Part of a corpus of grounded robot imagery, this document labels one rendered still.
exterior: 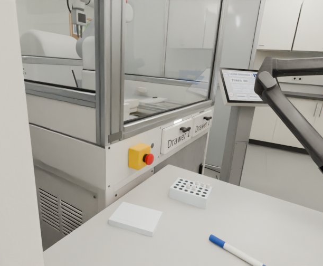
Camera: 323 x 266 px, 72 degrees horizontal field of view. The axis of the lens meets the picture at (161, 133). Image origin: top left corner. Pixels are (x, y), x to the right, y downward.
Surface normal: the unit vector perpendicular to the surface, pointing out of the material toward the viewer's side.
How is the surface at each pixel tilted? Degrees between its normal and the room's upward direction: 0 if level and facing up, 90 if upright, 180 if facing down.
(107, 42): 90
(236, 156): 90
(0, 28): 90
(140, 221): 0
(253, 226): 0
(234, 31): 90
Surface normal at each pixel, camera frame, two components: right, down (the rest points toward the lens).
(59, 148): -0.51, 0.22
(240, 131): 0.26, 0.30
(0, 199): 0.86, 0.21
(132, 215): 0.07, -0.95
